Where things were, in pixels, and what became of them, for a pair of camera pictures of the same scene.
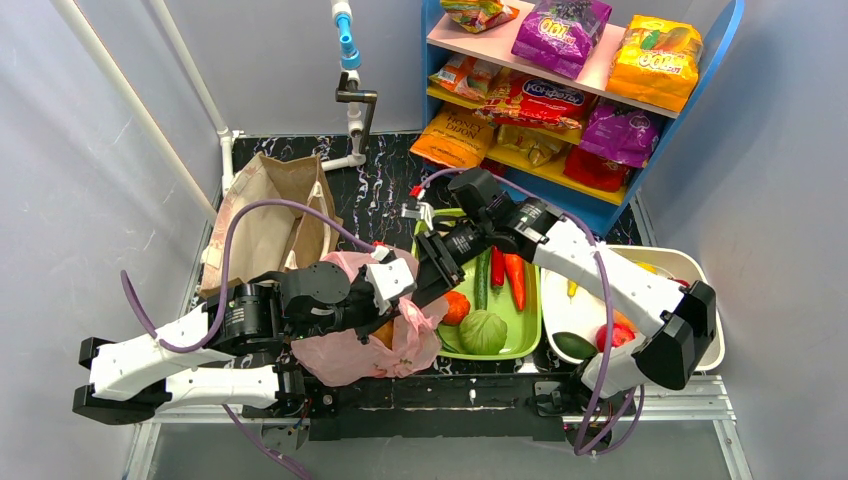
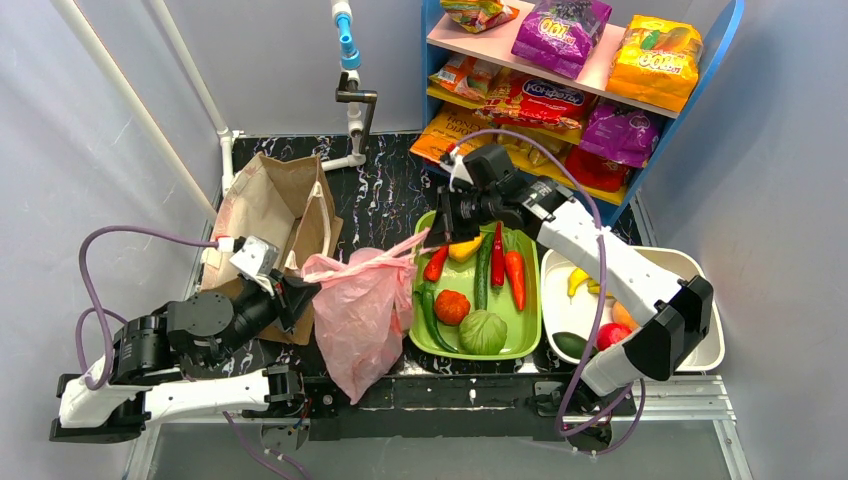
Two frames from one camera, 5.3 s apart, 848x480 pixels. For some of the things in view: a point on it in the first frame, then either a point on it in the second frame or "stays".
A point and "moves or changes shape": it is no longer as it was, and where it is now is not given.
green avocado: [572, 346] stays
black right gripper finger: [438, 270] to [445, 229]
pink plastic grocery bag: [344, 359] moves or changes shape
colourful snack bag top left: [477, 15] stays
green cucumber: [482, 272] stays
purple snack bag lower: [626, 136] stays
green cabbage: [482, 333] stays
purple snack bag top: [557, 35] stays
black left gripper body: [361, 312] to [291, 297]
